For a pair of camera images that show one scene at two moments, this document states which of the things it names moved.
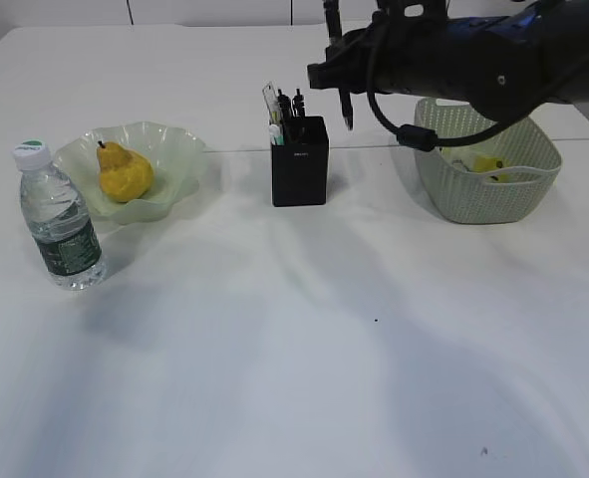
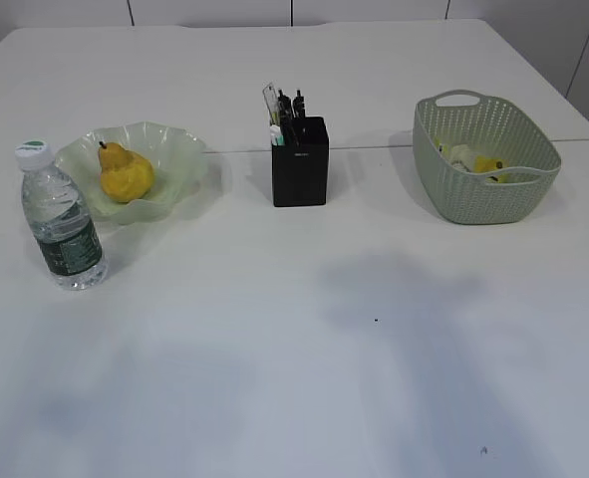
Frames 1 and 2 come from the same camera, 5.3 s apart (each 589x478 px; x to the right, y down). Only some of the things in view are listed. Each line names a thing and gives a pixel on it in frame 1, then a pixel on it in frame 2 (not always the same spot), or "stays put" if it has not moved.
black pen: x=285 y=108 stays put
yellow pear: x=124 y=175 stays put
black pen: x=334 y=26 → x=292 y=127
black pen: x=298 y=105 stays put
